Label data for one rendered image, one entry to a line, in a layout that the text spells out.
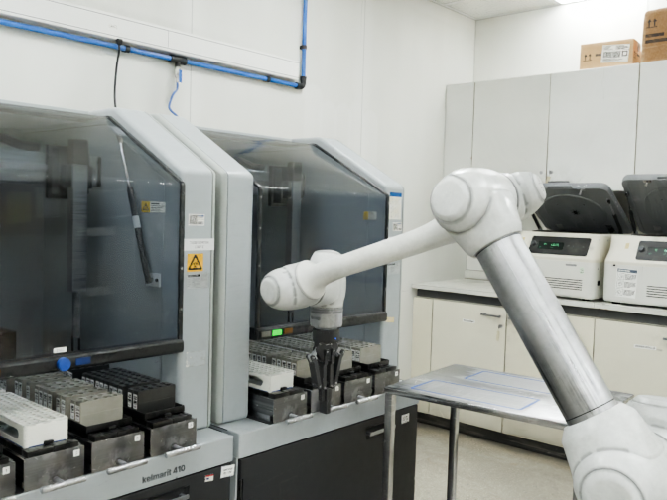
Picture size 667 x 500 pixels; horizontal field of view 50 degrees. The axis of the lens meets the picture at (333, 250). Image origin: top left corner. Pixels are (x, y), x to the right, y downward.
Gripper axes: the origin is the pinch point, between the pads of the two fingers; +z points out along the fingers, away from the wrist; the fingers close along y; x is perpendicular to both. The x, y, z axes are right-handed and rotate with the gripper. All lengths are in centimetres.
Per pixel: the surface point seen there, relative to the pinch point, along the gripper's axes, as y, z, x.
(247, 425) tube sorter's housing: 14.2, 7.9, -16.1
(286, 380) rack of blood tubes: 0.2, -2.5, -16.3
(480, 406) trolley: -28.8, 0.1, 31.6
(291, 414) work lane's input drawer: 1.8, 6.2, -11.9
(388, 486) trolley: -24.4, 29.9, 2.8
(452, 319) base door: -220, 13, -119
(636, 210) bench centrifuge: -265, -56, -28
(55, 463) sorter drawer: 72, 3, -7
